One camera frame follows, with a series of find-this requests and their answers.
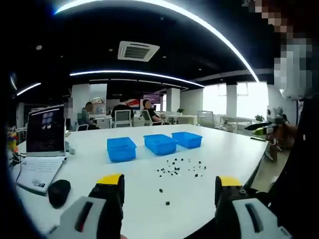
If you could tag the person's right hand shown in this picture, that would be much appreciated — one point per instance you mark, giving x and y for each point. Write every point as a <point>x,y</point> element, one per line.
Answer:
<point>286,135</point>

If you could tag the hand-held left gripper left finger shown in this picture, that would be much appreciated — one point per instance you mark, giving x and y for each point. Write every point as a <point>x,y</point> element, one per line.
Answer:
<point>82,219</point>

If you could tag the long curved ceiling light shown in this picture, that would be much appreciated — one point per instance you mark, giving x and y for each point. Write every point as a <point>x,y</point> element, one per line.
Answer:
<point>199,21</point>

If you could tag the ceiling air vent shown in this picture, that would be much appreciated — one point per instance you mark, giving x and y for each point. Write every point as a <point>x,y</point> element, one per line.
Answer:
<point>138,51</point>

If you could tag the short ceiling light strip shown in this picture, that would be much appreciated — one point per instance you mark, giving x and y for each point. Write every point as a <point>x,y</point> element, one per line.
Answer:
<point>28,88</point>

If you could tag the white laptop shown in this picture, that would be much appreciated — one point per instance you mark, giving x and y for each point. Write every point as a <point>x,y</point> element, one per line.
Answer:
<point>45,129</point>

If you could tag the person's dark clothing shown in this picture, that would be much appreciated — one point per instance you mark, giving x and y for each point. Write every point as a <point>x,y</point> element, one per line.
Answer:
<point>306,174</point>

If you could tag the purple wall screen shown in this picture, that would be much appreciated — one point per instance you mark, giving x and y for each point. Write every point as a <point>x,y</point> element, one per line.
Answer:
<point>150,97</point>

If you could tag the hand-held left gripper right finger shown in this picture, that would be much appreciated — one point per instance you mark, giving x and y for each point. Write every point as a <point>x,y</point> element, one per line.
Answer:
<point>249,219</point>

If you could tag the black computer mouse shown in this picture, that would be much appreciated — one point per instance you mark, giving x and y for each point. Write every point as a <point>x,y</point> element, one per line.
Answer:
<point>59,193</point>

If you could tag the potted plant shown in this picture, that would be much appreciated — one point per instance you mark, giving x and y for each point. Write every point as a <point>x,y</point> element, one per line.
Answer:
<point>180,111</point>

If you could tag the white office chair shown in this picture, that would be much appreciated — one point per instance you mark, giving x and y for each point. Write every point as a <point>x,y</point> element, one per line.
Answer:
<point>123,118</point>

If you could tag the blue plastic bin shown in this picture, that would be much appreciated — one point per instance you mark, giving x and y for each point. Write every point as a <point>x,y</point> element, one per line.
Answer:
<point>122,152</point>
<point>160,145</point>
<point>188,140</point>

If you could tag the group of resistors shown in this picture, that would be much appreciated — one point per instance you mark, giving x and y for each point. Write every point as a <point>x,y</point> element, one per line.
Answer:
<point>161,191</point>

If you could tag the white chest-worn device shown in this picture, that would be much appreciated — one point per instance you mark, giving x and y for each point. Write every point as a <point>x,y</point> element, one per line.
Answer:
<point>292,95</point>

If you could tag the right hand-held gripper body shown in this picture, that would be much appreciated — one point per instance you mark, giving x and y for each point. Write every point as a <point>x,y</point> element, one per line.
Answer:
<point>274,113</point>

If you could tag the curved ceiling light strip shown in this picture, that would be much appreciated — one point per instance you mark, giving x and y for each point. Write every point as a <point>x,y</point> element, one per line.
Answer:
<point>137,72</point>

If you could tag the grey crumpled object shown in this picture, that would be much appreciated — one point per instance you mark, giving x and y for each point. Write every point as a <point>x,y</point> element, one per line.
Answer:
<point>70,149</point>

